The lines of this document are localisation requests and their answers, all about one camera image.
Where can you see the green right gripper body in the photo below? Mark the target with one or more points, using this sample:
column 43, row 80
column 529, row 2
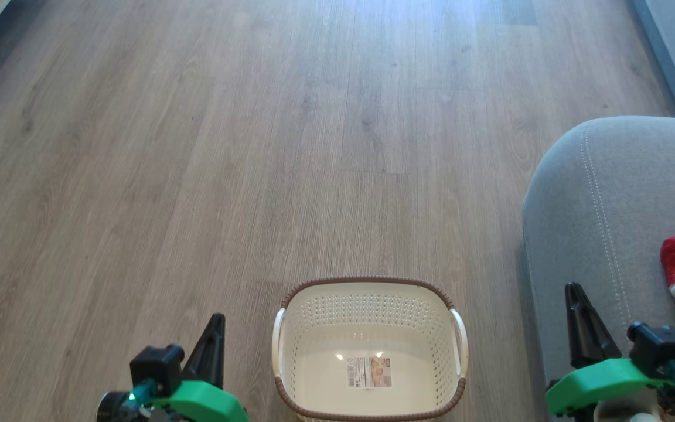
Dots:
column 601, row 384

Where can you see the grey fabric sofa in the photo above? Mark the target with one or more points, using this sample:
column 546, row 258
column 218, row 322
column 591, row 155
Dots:
column 607, row 205

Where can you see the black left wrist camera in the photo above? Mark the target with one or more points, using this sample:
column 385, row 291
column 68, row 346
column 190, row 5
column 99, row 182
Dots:
column 156, row 366

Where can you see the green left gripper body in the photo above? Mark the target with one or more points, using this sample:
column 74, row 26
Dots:
column 208, row 404

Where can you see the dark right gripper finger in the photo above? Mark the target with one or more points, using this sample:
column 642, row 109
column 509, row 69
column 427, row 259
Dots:
column 586, row 334

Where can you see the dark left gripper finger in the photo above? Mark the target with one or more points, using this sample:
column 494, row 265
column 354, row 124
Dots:
column 210, row 357

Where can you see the paper label sticker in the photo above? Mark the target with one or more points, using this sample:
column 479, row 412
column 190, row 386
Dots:
column 370, row 372

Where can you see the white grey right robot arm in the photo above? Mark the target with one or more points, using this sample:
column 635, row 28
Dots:
column 642, row 417

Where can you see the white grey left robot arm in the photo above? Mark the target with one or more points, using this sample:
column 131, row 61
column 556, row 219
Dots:
column 109, row 409

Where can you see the white laundry basket brown rim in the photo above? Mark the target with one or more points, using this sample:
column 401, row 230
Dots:
column 326, row 375

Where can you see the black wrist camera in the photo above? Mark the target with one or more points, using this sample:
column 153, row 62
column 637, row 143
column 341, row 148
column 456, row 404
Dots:
column 660, row 349
column 156, row 366

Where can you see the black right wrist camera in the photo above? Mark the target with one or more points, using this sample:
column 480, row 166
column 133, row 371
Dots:
column 660, row 349

